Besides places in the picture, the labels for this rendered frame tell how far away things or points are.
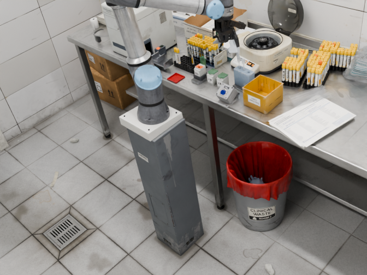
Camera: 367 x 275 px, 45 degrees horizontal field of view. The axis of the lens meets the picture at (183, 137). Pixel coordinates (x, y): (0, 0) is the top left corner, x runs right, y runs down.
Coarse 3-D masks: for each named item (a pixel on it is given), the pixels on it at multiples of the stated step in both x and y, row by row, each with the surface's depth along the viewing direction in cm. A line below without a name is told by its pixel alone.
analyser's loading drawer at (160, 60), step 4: (156, 52) 245; (152, 56) 243; (156, 56) 245; (160, 56) 241; (164, 56) 243; (156, 60) 244; (160, 60) 242; (164, 60) 243; (168, 60) 239; (172, 60) 241; (160, 64) 240; (164, 64) 238; (168, 64) 240; (172, 64) 242; (164, 68) 239
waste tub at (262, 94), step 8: (256, 80) 209; (264, 80) 210; (272, 80) 206; (248, 88) 207; (256, 88) 212; (264, 88) 213; (272, 88) 209; (280, 88) 202; (248, 96) 204; (256, 96) 200; (264, 96) 212; (272, 96) 200; (280, 96) 205; (248, 104) 207; (256, 104) 203; (264, 104) 199; (272, 104) 203; (264, 112) 202
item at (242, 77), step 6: (240, 66) 217; (234, 72) 218; (240, 72) 214; (246, 72) 213; (252, 72) 212; (234, 78) 220; (240, 78) 216; (246, 78) 213; (252, 78) 213; (234, 84) 222; (240, 84) 219; (246, 84) 215; (240, 90) 219
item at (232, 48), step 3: (231, 42) 207; (234, 42) 207; (231, 45) 207; (234, 45) 207; (231, 48) 207; (234, 48) 207; (237, 48) 207; (228, 51) 206; (231, 51) 206; (234, 51) 207; (237, 51) 208; (237, 54) 209
